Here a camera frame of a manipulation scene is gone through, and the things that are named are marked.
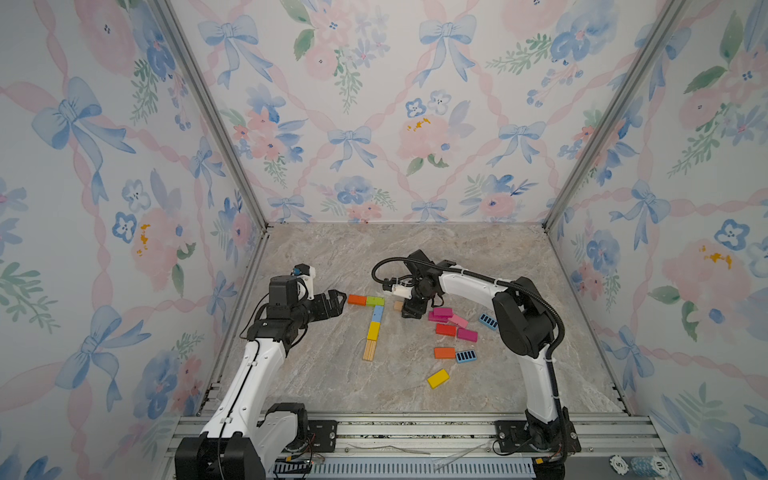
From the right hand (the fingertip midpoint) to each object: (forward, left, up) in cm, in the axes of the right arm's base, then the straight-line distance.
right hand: (410, 300), depth 99 cm
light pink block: (-7, -15, -1) cm, 17 cm away
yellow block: (-11, +12, 0) cm, 16 cm away
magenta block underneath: (-6, -7, 0) cm, 9 cm away
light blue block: (-5, +11, +1) cm, 12 cm away
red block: (-10, -12, -1) cm, 16 cm away
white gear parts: (-44, -48, -1) cm, 65 cm away
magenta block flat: (-11, -17, -1) cm, 21 cm away
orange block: (-1, +18, +1) cm, 18 cm away
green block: (-1, +11, +1) cm, 11 cm away
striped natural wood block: (-17, +12, 0) cm, 21 cm away
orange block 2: (-17, -10, -1) cm, 20 cm away
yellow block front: (-25, -7, -1) cm, 26 cm away
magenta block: (-5, -10, +1) cm, 11 cm away
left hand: (-8, +22, +15) cm, 28 cm away
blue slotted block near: (-19, -16, +1) cm, 24 cm away
